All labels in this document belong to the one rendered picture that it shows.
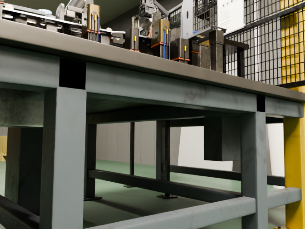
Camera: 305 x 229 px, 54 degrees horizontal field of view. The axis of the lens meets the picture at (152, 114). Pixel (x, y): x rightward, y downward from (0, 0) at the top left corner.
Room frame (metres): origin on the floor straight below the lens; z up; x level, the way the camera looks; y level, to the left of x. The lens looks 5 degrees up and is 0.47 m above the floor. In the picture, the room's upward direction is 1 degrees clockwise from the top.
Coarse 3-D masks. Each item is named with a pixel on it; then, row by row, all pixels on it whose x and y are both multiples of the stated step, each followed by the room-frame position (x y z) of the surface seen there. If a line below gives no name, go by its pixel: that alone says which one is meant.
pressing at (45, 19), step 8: (24, 16) 1.28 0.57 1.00; (32, 16) 1.28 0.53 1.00; (40, 16) 1.26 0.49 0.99; (32, 24) 1.37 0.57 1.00; (40, 24) 1.36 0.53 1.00; (64, 24) 1.36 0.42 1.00; (72, 24) 1.36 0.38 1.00; (80, 24) 1.35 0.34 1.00; (72, 32) 1.48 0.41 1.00; (80, 32) 1.46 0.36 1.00; (104, 32) 1.47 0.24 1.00; (112, 32) 1.47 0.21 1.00; (120, 32) 1.44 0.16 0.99; (112, 40) 1.59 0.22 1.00; (120, 40) 1.59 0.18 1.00; (144, 40) 1.59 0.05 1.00; (168, 48) 1.72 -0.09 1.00
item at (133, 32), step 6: (126, 30) 1.41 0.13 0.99; (132, 30) 1.37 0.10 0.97; (138, 30) 1.39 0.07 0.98; (126, 36) 1.41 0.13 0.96; (132, 36) 1.37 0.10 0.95; (138, 36) 1.39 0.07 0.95; (126, 42) 1.40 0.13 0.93; (132, 42) 1.37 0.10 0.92; (138, 42) 1.39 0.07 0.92; (126, 48) 1.40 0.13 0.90; (132, 48) 1.37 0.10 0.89; (138, 48) 1.39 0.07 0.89
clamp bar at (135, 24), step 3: (138, 15) 1.76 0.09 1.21; (132, 18) 1.79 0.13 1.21; (135, 18) 1.78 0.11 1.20; (138, 18) 1.76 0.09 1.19; (135, 21) 1.79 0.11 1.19; (138, 21) 1.79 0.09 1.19; (135, 24) 1.79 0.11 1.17; (138, 24) 1.79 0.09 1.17; (135, 27) 1.78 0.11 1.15; (138, 27) 1.78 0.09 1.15
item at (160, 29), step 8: (152, 24) 1.46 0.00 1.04; (160, 24) 1.40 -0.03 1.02; (168, 24) 1.42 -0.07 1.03; (152, 32) 1.46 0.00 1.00; (160, 32) 1.40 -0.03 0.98; (168, 32) 1.42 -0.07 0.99; (152, 40) 1.46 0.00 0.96; (160, 40) 1.40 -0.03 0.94; (168, 40) 1.42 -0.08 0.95; (152, 48) 1.47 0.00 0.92; (160, 48) 1.41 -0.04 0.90; (160, 56) 1.41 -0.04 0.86
